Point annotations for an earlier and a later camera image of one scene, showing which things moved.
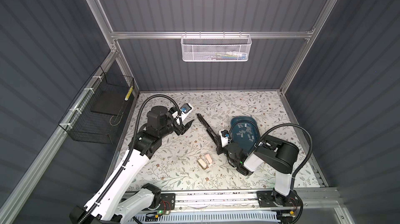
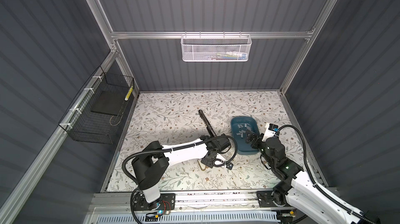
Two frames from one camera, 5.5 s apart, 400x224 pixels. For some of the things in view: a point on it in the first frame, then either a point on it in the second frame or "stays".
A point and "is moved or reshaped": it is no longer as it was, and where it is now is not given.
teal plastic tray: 244,129 stays
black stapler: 214,136 is moved or reshaped
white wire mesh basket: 215,48 stays
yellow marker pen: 126,97 stays
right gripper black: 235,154 to 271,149
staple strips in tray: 241,132 stays
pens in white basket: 233,56 stays
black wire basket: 94,115 stays
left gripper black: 180,129 to 208,163
